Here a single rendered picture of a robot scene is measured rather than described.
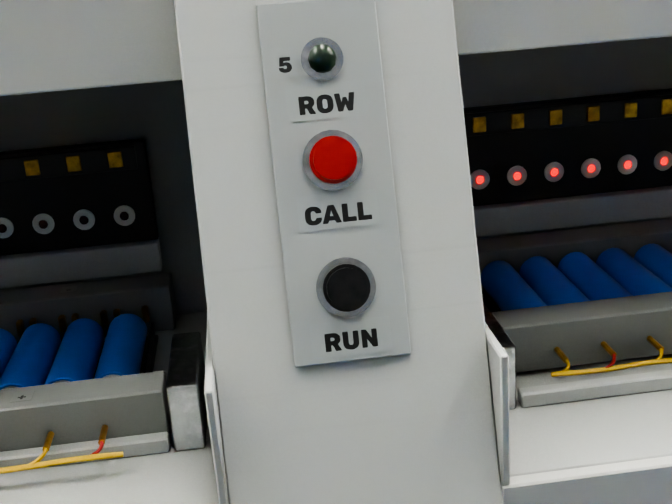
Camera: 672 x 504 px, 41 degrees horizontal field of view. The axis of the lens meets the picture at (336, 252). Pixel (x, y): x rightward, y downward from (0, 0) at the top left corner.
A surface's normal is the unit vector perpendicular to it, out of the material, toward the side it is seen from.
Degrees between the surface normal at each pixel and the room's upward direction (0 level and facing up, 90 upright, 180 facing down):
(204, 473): 18
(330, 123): 90
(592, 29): 108
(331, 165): 90
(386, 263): 90
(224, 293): 90
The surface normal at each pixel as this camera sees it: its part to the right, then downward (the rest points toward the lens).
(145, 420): 0.12, 0.33
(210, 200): 0.09, 0.02
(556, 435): -0.07, -0.94
